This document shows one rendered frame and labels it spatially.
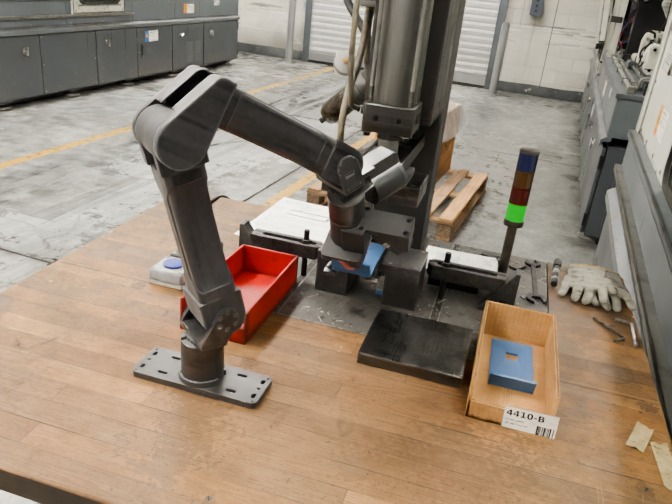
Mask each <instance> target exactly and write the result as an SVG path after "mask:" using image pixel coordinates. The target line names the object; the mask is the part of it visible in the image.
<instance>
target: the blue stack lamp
mask: <svg viewBox="0 0 672 504"><path fill-rule="evenodd" d="M519 152H520V151H519ZM538 158H539V155H529V154H524V153H522V152H520V153H519V156H518V161H517V165H516V169H518V170H520V171H524V172H535V171H536V166H537V163H538Z"/></svg>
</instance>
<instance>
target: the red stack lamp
mask: <svg viewBox="0 0 672 504"><path fill-rule="evenodd" d="M530 192H531V189H520V188H516V187H514V186H513V185H512V187H511V192H510V197H509V201H508V202H509V203H511V204H513V205H517V206H527V205H528V200H529V197H530V196H529V195H530Z"/></svg>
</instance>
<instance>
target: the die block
mask: <svg viewBox="0 0 672 504"><path fill-rule="evenodd" d="M329 262H330V261H328V260H324V259H322V258H321V255H318V256H317V266H316V277H315V289H317V290H322V291H326V292H330V293H335V294H339V295H344V296H346V295H347V293H348V291H349V290H350V288H351V287H352V285H353V283H354V282H355V280H356V279H357V277H358V275H355V274H351V273H346V272H342V271H338V272H337V274H336V276H329V277H328V278H327V277H325V275H326V274H323V270H324V268H325V267H326V265H327V264H328V263H329ZM426 265H427V260H426V262H425V265H424V267H423V270H422V272H421V274H420V276H415V275H410V274H405V273H401V272H396V271H391V270H387V269H382V268H381V272H382V276H385V278H384V285H383V292H382V299H381V304H383V305H388V306H392V307H397V308H401V309H405V310H410V311H414V309H415V307H416V304H417V302H418V299H419V296H420V294H421V291H422V288H423V282H424V276H425V270H426Z"/></svg>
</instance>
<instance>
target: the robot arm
mask: <svg viewBox="0 0 672 504"><path fill-rule="evenodd" d="M218 128H219V129H221V130H223V131H225V132H228V133H231V134H233V135H235V136H237V137H240V138H242V139H244V140H246V141H248V142H251V143H253V144H255V145H257V146H259V147H262V148H264V149H266V150H268V151H270V152H272V153H275V154H277V155H279V156H281V157H283V158H286V159H288V160H290V161H292V162H294V163H296V164H298V165H300V166H302V167H304V168H306V169H307V170H309V171H311V172H312V173H314V174H316V178H317V179H318V180H319V181H321V182H323V183H324V184H326V185H328V186H329V187H328V189H327V201H328V212H329V222H330V229H329V232H328V234H327V237H326V240H325V242H324V245H323V247H322V250H321V258H322V259H324V260H328V261H332V259H335V260H338V261H339V262H340V263H341V264H342V265H343V266H344V267H345V269H349V270H354V269H355V268H357V269H359V268H361V267H362V264H363V261H364V260H365V257H366V254H367V249H368V247H369V245H370V242H371V234H373V235H375V237H374V238H373V240H375V241H376V242H377V243H379V244H380V245H382V246H384V247H385V248H387V249H388V250H390V251H391V252H393V253H394V254H396V255H399V254H400V253H401V254H402V253H404V252H408V250H409V249H410V247H411V244H412V240H413V238H412V236H413V232H414V225H415V217H410V216H405V215H400V214H395V213H390V212H385V211H380V210H375V209H374V205H376V204H378V203H380V202H381V201H383V200H384V199H386V198H387V197H389V196H391V195H392V194H394V193H395V192H397V191H398V190H400V189H402V188H403V187H405V186H406V185H407V182H408V178H407V174H406V171H405V169H404V167H403V166H402V164H401V163H400V160H399V156H398V153H396V152H394V151H392V150H389V149H387V148H385V147H382V146H380V147H378V148H377V149H375V150H373V151H372V152H370V153H368V154H367V155H365V156H362V154H361V153H360V151H359V150H357V149H356V148H354V147H352V146H350V145H348V144H346V143H344V142H342V141H340V140H338V139H336V138H334V137H332V136H330V135H328V134H326V133H324V132H322V131H320V130H318V129H316V128H314V127H312V126H310V125H308V124H306V123H304V122H302V121H300V120H298V119H296V118H294V117H292V116H291V115H289V114H287V113H285V112H283V111H281V110H279V109H277V108H275V107H273V106H271V105H269V104H267V103H266V102H264V101H262V100H260V99H258V98H256V97H254V96H252V95H250V94H248V93H247V92H245V91H243V90H241V89H239V88H237V84H236V83H235V82H233V81H231V80H229V79H227V78H225V77H222V76H220V75H218V74H214V73H213V72H211V71H209V70H207V69H204V68H202V67H200V66H198V65H190V66H188V67H187V68H186V69H185V70H184V71H182V72H181V73H180V74H179V75H178V76H177V77H175V78H174V79H173V80H172V81H171V82H170V83H168V84H167V85H166V86H165V87H164V88H163V89H161V90H160V91H159V92H158V93H157V94H156V95H154V96H153V97H152V98H151V99H150V100H149V101H147V102H146V103H145V104H144V105H143V106H142V107H140V108H139V109H138V111H137V112H136V113H135V115H134V117H133V121H132V133H133V136H134V138H135V140H136V141H137V142H138V144H139V147H140V150H141V154H142V157H143V160H144V162H145V163H146V164H147V165H150V166H151V170H152V173H153V176H154V179H155V182H156V184H157V186H158V188H159V190H160V193H161V195H162V198H163V202H164V204H165V208H166V211H167V214H168V218H169V221H170V225H171V228H172V231H173V236H174V238H175V241H176V245H177V248H178V252H179V255H180V258H181V262H182V267H183V270H184V274H183V276H184V280H185V284H186V285H184V286H182V291H183V292H184V295H185V299H186V302H187V307H186V309H185V311H184V313H183V314H182V316H181V318H180V324H181V326H182V327H183V328H184V329H185V331H184V332H183V333H181V353H179V352H175V351H172V350H168V349H164V348H160V347H158V348H154V349H152V350H151V351H150V352H149V353H148V354H147V355H146V356H145V357H144V358H143V359H142V360H140V361H139V362H138V363H137V364H136V365H135V366H134V367H133V376H134V377H137V378H140V379H144V380H147V381H151V382H155V383H158V384H162V385H165V386H169V387H172V388H176V389H180V390H183V391H187V392H190V393H194V394H198V395H201V396H205V397H208V398H212V399H216V400H219V401H223V402H226V403H230V404H233V405H237V406H241V407H244V408H248V409H255V408H257V407H258V405H259V404H260V402H261V401H262V399H263V398H264V396H265V395H266V393H267V392H268V390H269V389H270V387H271V384H272V379H271V377H269V376H266V375H262V374H259V373H255V372H251V371H247V370H243V369H240V368H236V367H232V366H228V365H225V363H224V346H226V345H227V344H228V341H229V339H230V337H231V335H232V334H234V333H235V332H237V331H238V330H239V329H240V327H241V326H242V325H243V323H244V321H245V317H246V309H245V305H244V301H243V297H242V293H241V289H240V288H239V287H238V286H237V285H236V284H235V283H234V280H233V277H232V274H231V271H230V269H229V267H228V265H227V262H226V259H225V255H224V251H223V248H222V244H221V240H220V236H219V232H218V228H217V224H216V220H215V216H214V212H213V208H212V203H211V199H210V195H209V190H208V184H207V181H208V176H207V171H206V166H205V163H208V162H209V156H208V152H207V151H208V149H209V147H210V144H211V142H212V140H213V138H214V136H215V133H216V131H217V129H218ZM365 200H366V201H367V202H365ZM369 202H370V203H369Z"/></svg>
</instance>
